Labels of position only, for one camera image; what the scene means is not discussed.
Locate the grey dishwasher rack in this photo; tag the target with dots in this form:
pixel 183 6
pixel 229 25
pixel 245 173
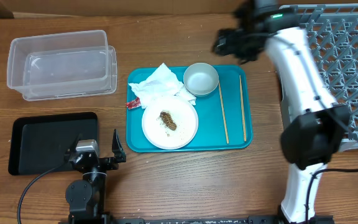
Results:
pixel 332 31

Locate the crumpled white paper napkin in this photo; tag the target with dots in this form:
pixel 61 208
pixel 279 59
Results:
pixel 162 82

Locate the red sauce packet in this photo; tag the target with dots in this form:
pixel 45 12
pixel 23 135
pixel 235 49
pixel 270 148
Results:
pixel 133 104

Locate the wooden chopstick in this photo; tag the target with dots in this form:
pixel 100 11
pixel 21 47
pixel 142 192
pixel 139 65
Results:
pixel 242 109
pixel 223 112

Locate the teal serving tray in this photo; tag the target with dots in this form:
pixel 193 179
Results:
pixel 210 135

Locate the clear plastic storage bin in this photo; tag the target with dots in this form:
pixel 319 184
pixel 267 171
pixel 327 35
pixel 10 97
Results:
pixel 60 64

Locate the grey bowl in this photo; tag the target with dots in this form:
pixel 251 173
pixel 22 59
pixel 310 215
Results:
pixel 201 79

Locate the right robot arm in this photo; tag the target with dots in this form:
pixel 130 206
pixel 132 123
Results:
pixel 314 122

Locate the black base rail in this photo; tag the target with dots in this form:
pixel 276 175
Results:
pixel 258 219

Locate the brown food scrap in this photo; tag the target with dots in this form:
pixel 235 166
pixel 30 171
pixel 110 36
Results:
pixel 168 121

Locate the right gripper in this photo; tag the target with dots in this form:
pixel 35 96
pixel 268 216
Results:
pixel 225 46

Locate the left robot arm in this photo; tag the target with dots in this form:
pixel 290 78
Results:
pixel 86 197

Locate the large white plate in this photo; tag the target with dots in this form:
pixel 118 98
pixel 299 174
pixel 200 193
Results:
pixel 183 114

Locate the black plastic tray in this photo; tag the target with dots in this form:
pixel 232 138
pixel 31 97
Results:
pixel 38 143

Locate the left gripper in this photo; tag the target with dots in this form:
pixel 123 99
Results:
pixel 119 154

